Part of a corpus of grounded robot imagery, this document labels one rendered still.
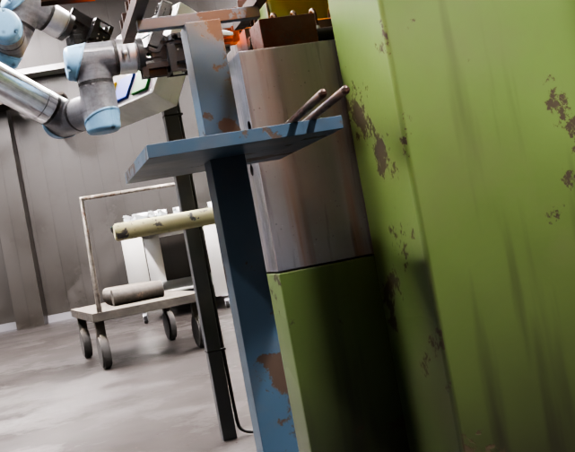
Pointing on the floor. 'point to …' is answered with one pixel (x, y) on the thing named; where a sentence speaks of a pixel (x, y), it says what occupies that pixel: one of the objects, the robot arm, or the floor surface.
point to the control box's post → (203, 292)
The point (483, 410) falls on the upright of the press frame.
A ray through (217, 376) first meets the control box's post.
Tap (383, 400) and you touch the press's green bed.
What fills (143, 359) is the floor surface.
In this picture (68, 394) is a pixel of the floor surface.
